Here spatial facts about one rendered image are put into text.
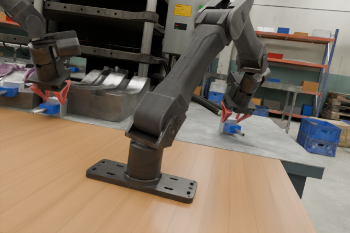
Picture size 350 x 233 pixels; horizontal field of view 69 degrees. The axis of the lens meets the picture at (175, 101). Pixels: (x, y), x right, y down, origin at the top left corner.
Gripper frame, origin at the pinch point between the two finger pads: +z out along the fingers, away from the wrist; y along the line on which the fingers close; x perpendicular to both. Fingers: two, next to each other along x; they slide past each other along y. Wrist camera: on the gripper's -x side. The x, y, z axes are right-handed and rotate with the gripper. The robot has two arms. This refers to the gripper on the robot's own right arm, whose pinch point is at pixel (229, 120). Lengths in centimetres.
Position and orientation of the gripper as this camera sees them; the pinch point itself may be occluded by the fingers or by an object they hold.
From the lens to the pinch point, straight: 93.4
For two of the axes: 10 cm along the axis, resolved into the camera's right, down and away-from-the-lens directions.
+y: -9.6, -1.0, -2.7
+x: 1.4, 6.5, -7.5
